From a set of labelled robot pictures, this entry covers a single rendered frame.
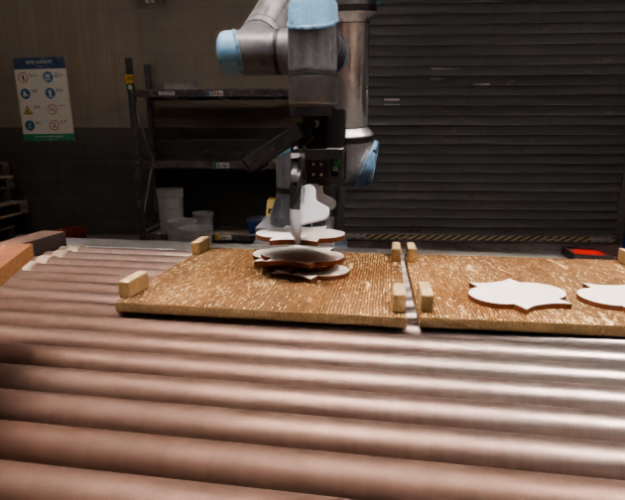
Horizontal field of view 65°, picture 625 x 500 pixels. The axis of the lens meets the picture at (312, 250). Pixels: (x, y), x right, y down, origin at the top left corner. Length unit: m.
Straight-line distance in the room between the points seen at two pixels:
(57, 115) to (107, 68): 0.80
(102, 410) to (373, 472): 0.26
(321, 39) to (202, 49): 5.04
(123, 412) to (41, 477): 0.10
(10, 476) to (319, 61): 0.61
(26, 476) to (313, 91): 0.57
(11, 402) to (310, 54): 0.56
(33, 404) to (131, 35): 5.64
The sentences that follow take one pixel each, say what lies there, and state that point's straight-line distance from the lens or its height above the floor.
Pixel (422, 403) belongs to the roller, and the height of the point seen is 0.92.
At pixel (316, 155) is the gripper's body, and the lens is 0.75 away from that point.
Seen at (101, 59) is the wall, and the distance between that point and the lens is 6.17.
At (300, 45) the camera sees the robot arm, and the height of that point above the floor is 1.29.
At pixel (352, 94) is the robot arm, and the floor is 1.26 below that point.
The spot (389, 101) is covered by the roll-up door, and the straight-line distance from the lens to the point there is 5.49.
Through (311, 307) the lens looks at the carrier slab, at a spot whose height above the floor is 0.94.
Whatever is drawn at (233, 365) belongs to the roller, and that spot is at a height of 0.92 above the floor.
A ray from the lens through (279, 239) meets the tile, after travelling 0.75.
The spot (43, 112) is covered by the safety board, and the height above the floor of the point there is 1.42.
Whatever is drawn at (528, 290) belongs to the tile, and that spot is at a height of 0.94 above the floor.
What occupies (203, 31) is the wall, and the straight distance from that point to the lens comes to 5.80.
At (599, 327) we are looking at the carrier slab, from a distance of 0.71.
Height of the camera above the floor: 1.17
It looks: 13 degrees down
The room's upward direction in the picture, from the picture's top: straight up
